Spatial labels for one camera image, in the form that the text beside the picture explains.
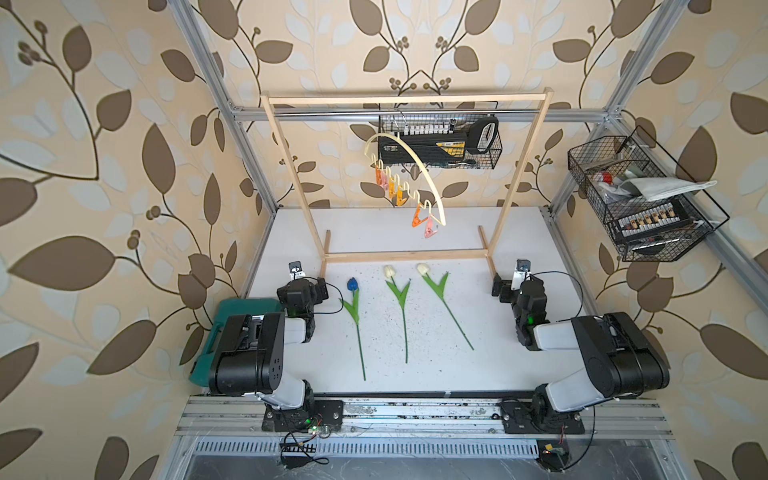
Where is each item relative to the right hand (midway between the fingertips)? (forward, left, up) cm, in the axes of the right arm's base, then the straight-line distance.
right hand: (514, 275), depth 93 cm
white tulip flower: (-3, +36, -6) cm, 37 cm away
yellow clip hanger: (+41, +24, -7) cm, 48 cm away
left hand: (+1, +67, 0) cm, 67 cm away
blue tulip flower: (-7, +51, -6) cm, 52 cm away
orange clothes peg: (0, +32, +26) cm, 41 cm away
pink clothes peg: (-4, +29, +27) cm, 40 cm away
